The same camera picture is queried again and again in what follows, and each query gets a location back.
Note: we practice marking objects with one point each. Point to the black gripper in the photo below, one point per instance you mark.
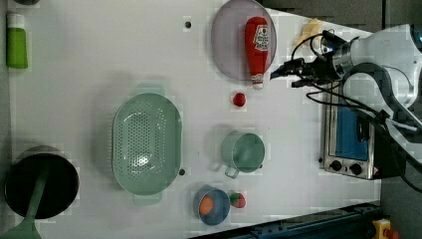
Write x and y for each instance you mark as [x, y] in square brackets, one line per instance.
[321, 72]

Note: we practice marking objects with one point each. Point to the red ketchup bottle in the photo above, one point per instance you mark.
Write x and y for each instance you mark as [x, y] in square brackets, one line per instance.
[257, 40]

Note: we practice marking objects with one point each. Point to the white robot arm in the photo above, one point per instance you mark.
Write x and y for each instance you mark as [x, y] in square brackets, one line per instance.
[379, 75]

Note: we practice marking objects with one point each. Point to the grey round plate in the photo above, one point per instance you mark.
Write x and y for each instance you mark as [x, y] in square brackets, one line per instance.
[228, 37]

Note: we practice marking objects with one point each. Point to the peeled banana toy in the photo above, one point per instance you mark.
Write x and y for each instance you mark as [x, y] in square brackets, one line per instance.
[312, 27]

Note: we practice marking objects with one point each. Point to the small red tomato toy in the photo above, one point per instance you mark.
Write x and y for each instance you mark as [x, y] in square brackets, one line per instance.
[239, 100]

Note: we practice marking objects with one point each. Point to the silver toaster oven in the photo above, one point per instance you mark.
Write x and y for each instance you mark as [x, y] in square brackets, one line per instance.
[352, 146]

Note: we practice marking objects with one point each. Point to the light green cup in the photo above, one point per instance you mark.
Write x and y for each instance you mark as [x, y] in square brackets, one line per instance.
[239, 151]

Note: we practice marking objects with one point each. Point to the strawberry toy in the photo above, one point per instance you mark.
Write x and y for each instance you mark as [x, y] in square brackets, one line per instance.
[237, 200]

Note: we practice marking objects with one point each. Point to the blue bowl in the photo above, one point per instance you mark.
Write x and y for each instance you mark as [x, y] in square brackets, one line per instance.
[221, 207]

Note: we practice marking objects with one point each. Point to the green perforated colander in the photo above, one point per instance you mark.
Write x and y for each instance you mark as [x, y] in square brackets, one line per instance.
[146, 144]

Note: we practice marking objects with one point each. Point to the orange ball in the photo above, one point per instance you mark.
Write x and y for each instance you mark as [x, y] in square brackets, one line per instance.
[206, 205]

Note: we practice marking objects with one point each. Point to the yellow red emergency button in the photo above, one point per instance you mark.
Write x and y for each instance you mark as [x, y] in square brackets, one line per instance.
[383, 230]

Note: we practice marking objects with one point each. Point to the green bottle white cap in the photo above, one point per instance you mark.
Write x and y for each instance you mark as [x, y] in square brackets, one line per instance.
[16, 52]

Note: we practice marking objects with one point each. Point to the blue metal rail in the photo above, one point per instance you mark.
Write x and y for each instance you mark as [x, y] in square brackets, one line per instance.
[351, 222]

